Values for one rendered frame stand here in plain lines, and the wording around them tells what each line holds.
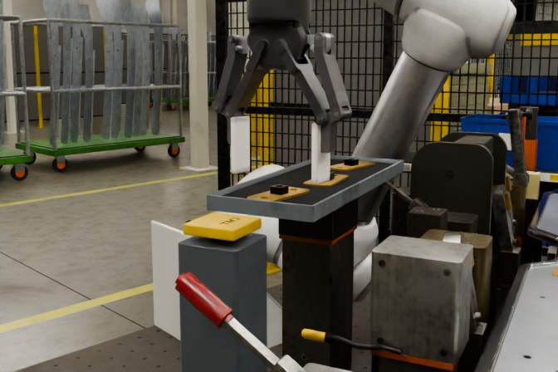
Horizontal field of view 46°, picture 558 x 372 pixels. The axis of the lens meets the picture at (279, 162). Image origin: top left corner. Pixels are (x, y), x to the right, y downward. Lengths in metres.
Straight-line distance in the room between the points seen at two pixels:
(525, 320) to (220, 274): 0.42
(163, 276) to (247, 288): 0.88
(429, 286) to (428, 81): 0.61
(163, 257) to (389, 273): 0.86
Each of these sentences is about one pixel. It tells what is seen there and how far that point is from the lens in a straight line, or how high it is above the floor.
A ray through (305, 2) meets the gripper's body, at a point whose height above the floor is 1.39.
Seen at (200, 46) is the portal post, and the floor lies 1.46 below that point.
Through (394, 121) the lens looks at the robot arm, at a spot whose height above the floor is 1.20.
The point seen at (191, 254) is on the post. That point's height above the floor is 1.13.
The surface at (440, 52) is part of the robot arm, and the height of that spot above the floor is 1.33.
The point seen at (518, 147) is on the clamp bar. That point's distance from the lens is 1.53.
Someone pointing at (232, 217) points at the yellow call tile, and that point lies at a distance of 0.69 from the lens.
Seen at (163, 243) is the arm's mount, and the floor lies 0.91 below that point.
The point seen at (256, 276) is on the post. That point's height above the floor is 1.10.
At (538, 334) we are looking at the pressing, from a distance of 0.87.
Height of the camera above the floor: 1.32
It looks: 9 degrees down
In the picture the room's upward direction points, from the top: straight up
